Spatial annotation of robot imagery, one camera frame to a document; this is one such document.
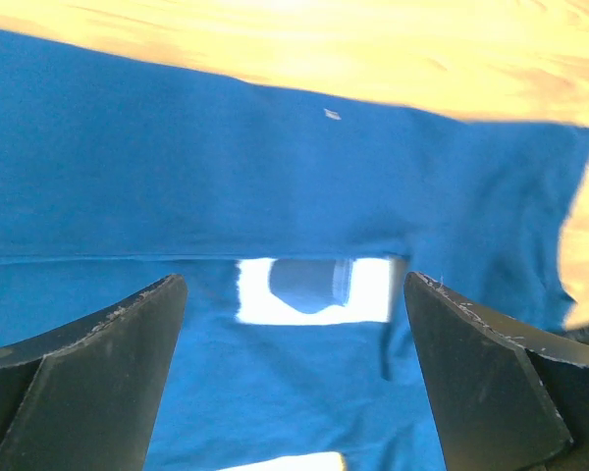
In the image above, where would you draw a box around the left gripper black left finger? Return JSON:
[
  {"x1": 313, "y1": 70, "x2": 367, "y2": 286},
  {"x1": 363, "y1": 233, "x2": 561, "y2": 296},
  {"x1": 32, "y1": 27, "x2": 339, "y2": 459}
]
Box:
[{"x1": 0, "y1": 275, "x2": 187, "y2": 471}]

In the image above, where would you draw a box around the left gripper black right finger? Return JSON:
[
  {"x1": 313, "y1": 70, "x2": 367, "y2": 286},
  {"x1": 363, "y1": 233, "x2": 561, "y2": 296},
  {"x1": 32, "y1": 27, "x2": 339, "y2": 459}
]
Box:
[{"x1": 403, "y1": 272, "x2": 589, "y2": 470}]

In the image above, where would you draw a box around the blue printed t shirt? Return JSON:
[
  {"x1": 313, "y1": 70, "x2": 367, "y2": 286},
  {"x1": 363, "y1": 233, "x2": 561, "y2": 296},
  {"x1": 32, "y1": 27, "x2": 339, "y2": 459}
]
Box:
[{"x1": 0, "y1": 30, "x2": 589, "y2": 470}]

